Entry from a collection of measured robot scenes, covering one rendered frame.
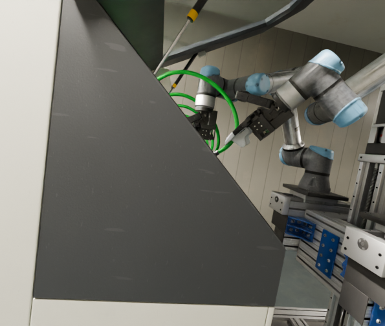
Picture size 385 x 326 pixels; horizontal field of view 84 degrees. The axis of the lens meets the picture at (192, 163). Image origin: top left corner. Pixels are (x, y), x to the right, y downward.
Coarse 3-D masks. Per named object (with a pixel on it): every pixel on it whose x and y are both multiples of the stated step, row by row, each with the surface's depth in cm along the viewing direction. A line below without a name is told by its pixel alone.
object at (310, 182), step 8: (304, 176) 114; (312, 176) 110; (320, 176) 108; (328, 176) 109; (304, 184) 111; (312, 184) 109; (320, 184) 107; (328, 184) 108; (320, 192) 107; (328, 192) 108
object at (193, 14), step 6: (198, 0) 48; (204, 0) 48; (198, 6) 47; (192, 12) 47; (198, 12) 48; (192, 18) 48; (186, 24) 48; (180, 36) 48; (174, 42) 48; (168, 54) 49; (162, 60) 49; (156, 72) 49
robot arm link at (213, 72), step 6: (204, 66) 79; (210, 66) 78; (204, 72) 79; (210, 72) 78; (216, 72) 79; (210, 78) 78; (216, 78) 79; (222, 78) 82; (198, 84) 81; (204, 84) 79; (222, 84) 81; (198, 90) 80; (204, 90) 79; (210, 90) 79; (216, 90) 81
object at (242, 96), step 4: (236, 92) 66; (240, 92) 65; (244, 92) 64; (248, 92) 66; (236, 96) 66; (240, 96) 65; (244, 96) 64; (248, 96) 64; (252, 96) 63; (256, 96) 63; (260, 96) 62; (240, 100) 66; (244, 100) 65; (248, 100) 64; (252, 100) 64; (256, 100) 63; (260, 100) 62; (264, 100) 62; (268, 100) 62; (272, 100) 61; (256, 104) 63; (260, 104) 63; (264, 104) 62; (268, 104) 62
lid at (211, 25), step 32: (96, 0) 49; (128, 0) 53; (160, 0) 58; (192, 0) 67; (224, 0) 74; (256, 0) 83; (288, 0) 94; (128, 32) 68; (160, 32) 76; (192, 32) 89; (224, 32) 103; (256, 32) 115
